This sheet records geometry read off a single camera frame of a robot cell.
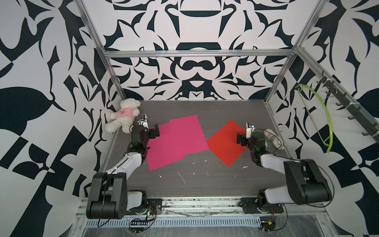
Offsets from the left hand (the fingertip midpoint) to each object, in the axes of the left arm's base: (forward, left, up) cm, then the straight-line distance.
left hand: (147, 122), depth 88 cm
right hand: (-3, -59, -7) cm, 60 cm away
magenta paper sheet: (+2, -25, -19) cm, 31 cm away
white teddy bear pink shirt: (+11, +19, -8) cm, 23 cm away
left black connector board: (-47, +2, -19) cm, 51 cm away
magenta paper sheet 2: (-7, -10, -19) cm, 23 cm away
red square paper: (-7, -47, -18) cm, 51 cm away
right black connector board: (-50, -60, -16) cm, 80 cm away
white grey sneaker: (-7, -79, -13) cm, 80 cm away
